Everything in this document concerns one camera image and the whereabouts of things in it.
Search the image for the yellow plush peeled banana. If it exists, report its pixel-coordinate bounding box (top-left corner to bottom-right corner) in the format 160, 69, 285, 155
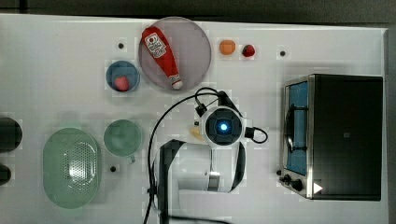
190, 126, 204, 141

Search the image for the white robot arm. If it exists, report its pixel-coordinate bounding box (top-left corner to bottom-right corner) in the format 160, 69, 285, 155
150, 88, 260, 224

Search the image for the green mug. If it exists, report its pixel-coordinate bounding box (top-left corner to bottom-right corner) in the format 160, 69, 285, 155
104, 119, 143, 163

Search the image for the grey round plate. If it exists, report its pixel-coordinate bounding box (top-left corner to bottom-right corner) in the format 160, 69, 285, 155
138, 17, 211, 91

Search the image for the orange plush fruit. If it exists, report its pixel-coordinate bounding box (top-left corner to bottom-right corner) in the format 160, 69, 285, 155
219, 39, 236, 55

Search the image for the small red plush strawberry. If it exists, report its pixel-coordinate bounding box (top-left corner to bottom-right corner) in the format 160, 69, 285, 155
242, 45, 256, 57

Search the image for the red plush strawberry in bowl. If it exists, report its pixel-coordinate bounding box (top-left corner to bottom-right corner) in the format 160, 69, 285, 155
114, 76, 130, 91

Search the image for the red plush ketchup bottle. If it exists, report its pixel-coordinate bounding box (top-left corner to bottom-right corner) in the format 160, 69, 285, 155
142, 26, 183, 90

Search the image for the blue bowl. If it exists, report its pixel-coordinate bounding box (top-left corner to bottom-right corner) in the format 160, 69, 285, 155
106, 61, 140, 92

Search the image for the green oval colander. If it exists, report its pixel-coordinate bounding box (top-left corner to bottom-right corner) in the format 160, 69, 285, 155
43, 128, 101, 209

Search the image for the black silver toaster oven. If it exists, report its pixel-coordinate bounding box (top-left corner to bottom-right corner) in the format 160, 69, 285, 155
276, 74, 383, 201

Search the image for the black cable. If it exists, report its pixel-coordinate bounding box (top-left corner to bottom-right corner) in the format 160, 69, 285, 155
142, 87, 219, 224

